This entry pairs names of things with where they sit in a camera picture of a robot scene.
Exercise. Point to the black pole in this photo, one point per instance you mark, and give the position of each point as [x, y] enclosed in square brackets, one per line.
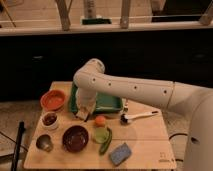
[18, 141]

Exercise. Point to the blue sponge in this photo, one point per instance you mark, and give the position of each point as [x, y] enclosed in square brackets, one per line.
[120, 154]

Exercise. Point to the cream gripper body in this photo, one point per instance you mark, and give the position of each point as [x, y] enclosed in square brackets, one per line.
[85, 108]

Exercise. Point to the light green cup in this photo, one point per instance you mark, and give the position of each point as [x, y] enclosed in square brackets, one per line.
[100, 135]

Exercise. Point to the purple bowl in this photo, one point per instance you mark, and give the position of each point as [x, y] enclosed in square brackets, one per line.
[75, 139]

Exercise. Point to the white handled brush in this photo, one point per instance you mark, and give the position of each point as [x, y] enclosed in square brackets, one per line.
[127, 118]

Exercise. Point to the orange bowl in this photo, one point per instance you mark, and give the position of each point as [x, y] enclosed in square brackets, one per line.
[52, 100]

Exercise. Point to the green base of post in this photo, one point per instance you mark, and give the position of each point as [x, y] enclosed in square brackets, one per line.
[96, 21]

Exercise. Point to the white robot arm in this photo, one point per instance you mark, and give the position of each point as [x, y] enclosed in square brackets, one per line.
[194, 101]

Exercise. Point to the green plastic tray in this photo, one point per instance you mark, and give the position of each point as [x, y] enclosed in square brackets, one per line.
[104, 103]

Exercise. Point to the metal cup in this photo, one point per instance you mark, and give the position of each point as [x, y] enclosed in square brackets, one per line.
[44, 143]

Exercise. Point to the small fork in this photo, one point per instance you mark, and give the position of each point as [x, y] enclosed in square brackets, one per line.
[126, 105]

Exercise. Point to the small white bowl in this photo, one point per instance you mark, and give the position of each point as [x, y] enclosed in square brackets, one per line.
[50, 121]

